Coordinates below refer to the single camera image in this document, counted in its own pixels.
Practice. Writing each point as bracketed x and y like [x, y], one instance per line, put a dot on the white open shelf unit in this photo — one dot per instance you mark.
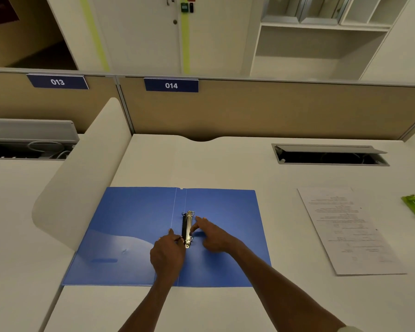
[297, 65]

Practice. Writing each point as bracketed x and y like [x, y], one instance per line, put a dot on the yellow-green tape strip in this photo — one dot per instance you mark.
[93, 34]
[185, 44]

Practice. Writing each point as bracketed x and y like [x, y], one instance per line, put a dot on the white desk divider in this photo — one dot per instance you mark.
[90, 162]

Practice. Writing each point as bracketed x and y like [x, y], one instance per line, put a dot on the person's left forearm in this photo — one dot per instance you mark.
[148, 307]

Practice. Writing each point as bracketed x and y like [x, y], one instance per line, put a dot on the blue number sign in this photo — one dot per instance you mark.
[57, 82]
[171, 85]

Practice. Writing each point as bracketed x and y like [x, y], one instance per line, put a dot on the dark red wall board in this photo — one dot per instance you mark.
[0, 10]

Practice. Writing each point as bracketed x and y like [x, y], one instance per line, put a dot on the blue folder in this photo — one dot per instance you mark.
[131, 217]

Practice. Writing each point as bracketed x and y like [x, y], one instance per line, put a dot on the beige partition panel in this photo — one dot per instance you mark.
[280, 110]
[14, 103]

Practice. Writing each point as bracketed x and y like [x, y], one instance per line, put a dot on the person's right forearm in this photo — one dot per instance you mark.
[283, 290]

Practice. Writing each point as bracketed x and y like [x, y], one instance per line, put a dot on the person's left hand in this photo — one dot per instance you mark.
[167, 259]

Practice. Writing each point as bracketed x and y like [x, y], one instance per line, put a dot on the white door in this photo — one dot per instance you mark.
[135, 41]

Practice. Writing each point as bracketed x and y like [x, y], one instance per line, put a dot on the person's right hand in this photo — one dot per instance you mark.
[218, 240]

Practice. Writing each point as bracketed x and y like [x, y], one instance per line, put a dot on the white printed paper sheet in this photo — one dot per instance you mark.
[349, 231]

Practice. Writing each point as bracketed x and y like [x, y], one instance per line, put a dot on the green exit button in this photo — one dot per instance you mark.
[184, 7]

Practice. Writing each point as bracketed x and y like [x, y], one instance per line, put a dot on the white cabinet with doors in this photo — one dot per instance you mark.
[401, 55]

